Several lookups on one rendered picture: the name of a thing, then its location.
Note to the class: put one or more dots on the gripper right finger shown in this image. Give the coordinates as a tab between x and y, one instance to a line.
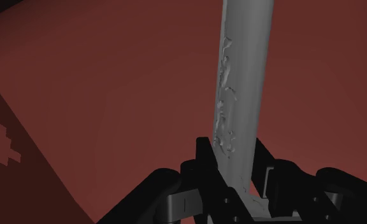
295	186

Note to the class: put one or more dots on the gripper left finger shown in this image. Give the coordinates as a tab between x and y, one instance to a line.
208	180

